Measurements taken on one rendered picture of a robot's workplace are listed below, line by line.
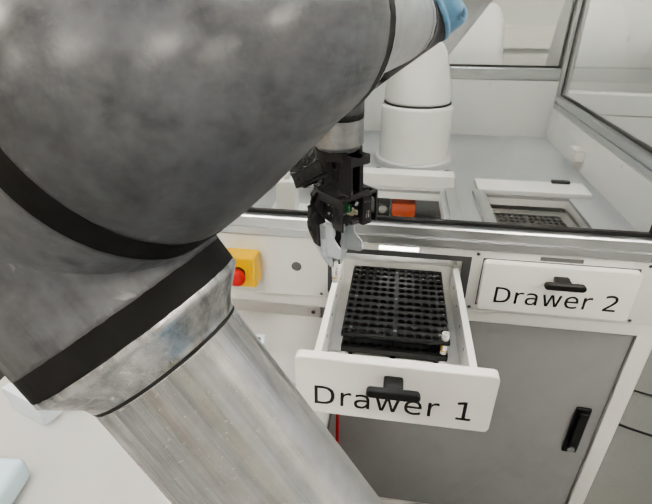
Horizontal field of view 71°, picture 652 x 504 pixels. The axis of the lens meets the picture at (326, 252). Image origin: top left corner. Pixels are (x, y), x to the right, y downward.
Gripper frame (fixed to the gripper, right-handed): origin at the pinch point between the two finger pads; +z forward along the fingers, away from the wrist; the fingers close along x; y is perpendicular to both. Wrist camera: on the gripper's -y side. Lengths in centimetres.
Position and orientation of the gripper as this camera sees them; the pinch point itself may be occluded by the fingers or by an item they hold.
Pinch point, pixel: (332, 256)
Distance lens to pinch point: 80.0
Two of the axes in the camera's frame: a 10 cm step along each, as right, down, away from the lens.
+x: 8.0, -3.1, 5.1
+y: 6.0, 3.8, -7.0
